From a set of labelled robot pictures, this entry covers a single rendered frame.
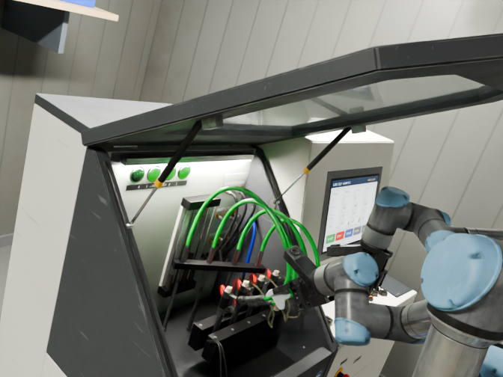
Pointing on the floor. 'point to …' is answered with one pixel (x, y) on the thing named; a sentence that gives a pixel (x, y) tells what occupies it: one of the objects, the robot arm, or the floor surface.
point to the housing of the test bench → (48, 221)
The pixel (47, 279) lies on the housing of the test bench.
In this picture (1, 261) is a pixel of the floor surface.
